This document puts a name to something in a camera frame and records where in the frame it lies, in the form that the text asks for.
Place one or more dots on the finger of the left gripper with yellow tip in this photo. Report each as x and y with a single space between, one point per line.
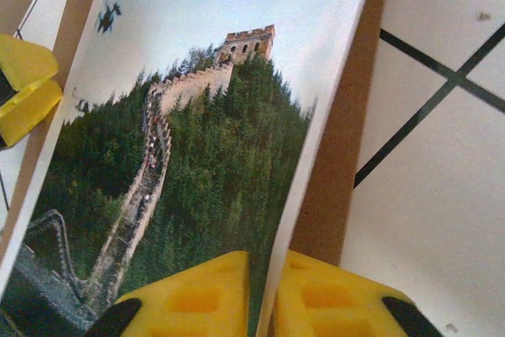
27 112
27 61

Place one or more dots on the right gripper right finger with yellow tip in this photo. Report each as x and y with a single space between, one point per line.
331 305

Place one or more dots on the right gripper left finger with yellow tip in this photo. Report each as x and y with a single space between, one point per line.
189 301

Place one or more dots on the Great Wall photo print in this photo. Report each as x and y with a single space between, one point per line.
217 135

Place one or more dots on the brown frame backing board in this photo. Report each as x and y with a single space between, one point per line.
335 135

